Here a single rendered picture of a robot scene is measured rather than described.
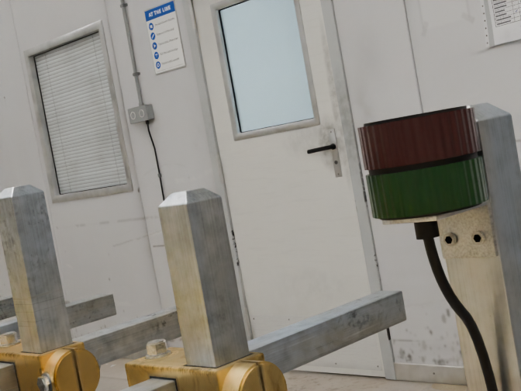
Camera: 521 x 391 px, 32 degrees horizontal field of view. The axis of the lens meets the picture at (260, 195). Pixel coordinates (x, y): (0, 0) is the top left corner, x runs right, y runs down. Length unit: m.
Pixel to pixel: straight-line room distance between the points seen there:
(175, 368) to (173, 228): 0.11
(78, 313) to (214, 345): 0.59
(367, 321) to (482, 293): 0.37
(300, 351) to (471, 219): 0.33
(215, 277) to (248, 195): 3.83
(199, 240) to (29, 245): 0.25
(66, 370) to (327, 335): 0.24
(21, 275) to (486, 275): 0.50
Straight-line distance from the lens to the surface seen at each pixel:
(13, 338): 0.96
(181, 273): 0.68
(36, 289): 0.87
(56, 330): 0.88
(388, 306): 0.88
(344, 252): 4.13
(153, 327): 1.00
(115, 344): 0.97
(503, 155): 0.50
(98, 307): 1.26
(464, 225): 0.50
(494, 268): 0.50
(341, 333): 0.83
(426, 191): 0.44
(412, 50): 3.77
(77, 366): 0.87
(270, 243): 4.45
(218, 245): 0.67
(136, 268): 5.34
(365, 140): 0.46
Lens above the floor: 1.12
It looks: 3 degrees down
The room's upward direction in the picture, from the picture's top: 10 degrees counter-clockwise
